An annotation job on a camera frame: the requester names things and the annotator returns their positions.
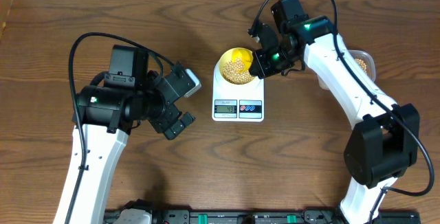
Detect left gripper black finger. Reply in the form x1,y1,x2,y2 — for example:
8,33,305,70
163,120,186,140
180,112,195,126

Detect yellow measuring scoop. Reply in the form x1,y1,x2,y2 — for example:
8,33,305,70
232,48,253,71

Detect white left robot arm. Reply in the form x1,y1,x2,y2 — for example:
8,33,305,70
54,45,201,223

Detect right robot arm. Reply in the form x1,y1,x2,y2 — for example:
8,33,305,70
248,0,419,223

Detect soybeans in bowl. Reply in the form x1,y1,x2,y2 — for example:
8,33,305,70
222,59,254,85

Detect yellow plastic bowl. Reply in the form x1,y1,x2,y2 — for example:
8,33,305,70
219,47,255,85

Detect white digital kitchen scale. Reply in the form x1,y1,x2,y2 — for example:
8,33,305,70
212,56,265,122

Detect soybeans in container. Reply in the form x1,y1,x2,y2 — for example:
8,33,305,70
355,58,368,74

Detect clear plastic container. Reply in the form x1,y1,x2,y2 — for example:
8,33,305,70
316,49,376,91

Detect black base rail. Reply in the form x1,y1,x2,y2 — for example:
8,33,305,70
102,199,421,224

